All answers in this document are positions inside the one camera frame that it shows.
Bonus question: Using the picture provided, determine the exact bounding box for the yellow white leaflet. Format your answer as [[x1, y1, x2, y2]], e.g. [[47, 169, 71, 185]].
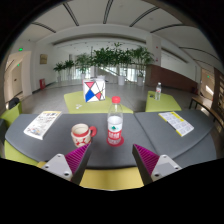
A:
[[158, 111, 195, 138]]

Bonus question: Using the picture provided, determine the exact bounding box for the wooden bench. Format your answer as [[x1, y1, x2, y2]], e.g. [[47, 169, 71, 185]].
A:
[[189, 94, 224, 129]]

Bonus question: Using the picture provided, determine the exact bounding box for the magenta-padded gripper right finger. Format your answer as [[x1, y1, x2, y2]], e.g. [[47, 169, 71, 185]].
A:
[[131, 143, 183, 186]]

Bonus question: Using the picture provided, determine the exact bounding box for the small clear plastic bottle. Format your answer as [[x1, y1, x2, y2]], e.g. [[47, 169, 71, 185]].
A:
[[154, 81, 163, 102]]

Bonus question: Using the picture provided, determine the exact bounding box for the clear water bottle red cap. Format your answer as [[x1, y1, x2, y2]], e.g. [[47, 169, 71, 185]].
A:
[[106, 95, 124, 146]]

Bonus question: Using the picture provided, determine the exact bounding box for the black backpack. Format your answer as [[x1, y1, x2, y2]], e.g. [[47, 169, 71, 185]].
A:
[[7, 97, 21, 110]]

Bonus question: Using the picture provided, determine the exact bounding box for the red blue white cube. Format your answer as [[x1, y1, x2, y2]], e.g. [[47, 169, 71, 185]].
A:
[[82, 78, 107, 103]]

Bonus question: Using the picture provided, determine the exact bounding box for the colourful printed magazine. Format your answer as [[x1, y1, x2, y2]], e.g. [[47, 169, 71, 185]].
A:
[[23, 110, 63, 141]]

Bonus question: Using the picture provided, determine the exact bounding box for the lime green chair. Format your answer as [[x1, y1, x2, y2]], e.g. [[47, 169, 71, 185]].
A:
[[0, 101, 24, 129]]

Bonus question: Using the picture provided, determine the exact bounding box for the small lime green table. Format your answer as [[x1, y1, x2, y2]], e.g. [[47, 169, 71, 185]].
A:
[[144, 90, 183, 113]]

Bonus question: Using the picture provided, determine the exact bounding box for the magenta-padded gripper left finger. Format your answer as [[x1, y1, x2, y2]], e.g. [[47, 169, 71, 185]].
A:
[[41, 143, 93, 186]]

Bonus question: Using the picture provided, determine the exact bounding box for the lime green ottoman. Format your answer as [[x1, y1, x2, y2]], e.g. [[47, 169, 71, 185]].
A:
[[3, 139, 145, 192]]

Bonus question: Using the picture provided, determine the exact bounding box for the brown wall plaque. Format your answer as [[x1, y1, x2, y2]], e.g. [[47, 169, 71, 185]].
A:
[[39, 53, 49, 65]]

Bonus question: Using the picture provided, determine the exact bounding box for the red white floral mug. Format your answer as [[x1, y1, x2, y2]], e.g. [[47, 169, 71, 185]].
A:
[[70, 123, 98, 148]]

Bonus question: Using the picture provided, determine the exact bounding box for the group of potted green plants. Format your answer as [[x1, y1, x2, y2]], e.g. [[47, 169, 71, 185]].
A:
[[53, 42, 155, 84]]

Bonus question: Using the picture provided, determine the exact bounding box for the large lime green table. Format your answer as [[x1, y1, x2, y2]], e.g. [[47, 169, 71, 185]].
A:
[[63, 90, 134, 115]]

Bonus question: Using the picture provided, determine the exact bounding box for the flat round red coaster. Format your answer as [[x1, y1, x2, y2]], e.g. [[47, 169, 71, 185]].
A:
[[106, 134, 125, 148]]

